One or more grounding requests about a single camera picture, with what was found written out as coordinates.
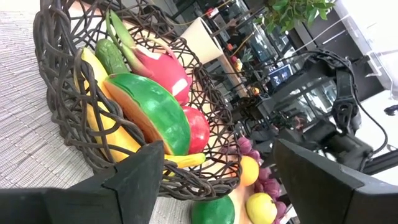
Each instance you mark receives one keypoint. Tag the white plant pot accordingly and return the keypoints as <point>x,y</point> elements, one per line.
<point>200,40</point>

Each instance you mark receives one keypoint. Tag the yellow banana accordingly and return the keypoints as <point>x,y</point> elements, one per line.
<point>118,137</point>

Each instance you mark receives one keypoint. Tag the black aluminium table frame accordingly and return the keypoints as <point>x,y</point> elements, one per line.
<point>382,163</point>

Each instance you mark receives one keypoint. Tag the green lime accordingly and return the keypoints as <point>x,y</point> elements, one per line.
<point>213,211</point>

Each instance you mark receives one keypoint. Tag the green leafy plant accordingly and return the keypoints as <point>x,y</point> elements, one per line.
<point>289,12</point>

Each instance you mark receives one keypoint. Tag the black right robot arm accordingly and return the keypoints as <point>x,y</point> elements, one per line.
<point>343,90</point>

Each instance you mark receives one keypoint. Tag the orange fruit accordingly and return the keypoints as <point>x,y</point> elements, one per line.
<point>248,171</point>

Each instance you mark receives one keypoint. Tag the green apple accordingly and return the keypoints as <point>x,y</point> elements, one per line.
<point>261,208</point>

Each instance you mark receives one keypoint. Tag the purple grape bunch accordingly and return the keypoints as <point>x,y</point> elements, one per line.
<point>270,186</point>

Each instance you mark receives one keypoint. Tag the grey woven placemat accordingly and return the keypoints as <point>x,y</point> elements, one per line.
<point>25,124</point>

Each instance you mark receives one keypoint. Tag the green cucumber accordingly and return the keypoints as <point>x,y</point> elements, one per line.
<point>110,57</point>

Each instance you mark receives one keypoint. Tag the small monitor screen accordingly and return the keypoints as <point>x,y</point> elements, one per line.
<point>280,76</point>

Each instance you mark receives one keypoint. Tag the pink dragon fruit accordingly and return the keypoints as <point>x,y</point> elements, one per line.
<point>164,73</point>

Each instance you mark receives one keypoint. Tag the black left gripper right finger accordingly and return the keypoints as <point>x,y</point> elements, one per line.
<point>335,199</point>

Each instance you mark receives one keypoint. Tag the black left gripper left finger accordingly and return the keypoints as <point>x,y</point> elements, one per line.
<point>109,199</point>

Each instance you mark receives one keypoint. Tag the person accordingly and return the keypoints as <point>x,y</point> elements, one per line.
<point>300,121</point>

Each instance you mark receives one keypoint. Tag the watermelon slice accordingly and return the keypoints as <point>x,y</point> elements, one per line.
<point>155,109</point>

